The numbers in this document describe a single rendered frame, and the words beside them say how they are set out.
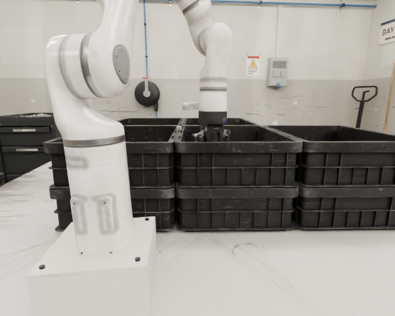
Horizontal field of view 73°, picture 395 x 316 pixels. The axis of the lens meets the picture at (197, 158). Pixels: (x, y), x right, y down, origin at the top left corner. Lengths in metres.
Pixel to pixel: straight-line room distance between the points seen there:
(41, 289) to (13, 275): 0.18
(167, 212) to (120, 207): 0.23
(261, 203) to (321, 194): 0.14
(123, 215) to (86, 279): 0.10
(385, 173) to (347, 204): 0.12
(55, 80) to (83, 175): 0.14
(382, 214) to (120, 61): 0.69
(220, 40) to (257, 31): 3.76
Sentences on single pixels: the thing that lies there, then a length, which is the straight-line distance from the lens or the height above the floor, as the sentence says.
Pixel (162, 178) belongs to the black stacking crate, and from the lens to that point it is 0.64.
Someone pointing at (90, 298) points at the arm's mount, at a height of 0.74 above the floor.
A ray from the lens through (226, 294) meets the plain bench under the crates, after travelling 0.51.
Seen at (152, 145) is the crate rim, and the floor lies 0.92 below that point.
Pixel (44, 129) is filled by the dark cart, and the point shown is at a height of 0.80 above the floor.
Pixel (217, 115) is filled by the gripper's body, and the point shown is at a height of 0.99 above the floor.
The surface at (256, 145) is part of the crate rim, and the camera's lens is 0.62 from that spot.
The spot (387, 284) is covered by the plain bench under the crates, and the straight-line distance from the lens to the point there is 0.63.
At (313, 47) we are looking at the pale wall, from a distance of 4.70.
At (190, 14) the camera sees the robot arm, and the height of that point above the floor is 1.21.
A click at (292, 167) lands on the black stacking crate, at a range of 0.66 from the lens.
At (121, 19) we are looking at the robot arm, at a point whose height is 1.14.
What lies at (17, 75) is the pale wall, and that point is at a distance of 4.70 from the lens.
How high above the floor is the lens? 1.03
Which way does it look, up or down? 13 degrees down
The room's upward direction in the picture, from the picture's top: straight up
